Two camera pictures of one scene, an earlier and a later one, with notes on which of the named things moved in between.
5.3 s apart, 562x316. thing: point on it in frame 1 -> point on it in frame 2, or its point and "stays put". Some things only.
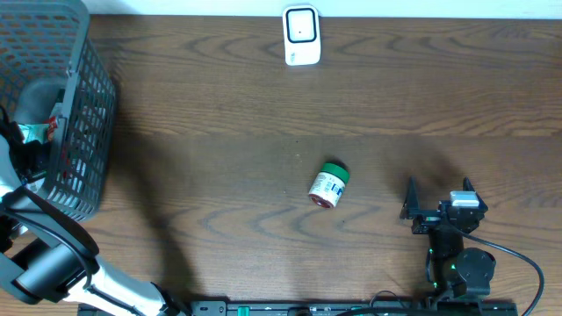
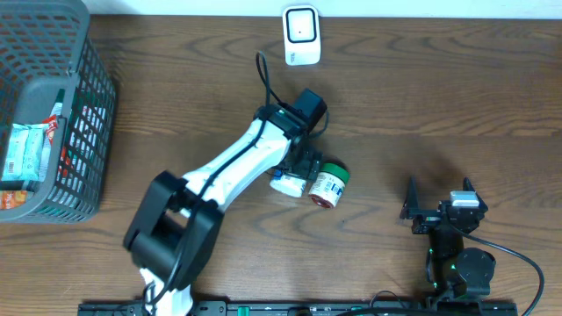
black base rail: x=376 y=307 stays put
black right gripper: x=412 y=210 stays put
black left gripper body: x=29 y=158 -> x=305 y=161
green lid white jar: x=328 y=185 stays put
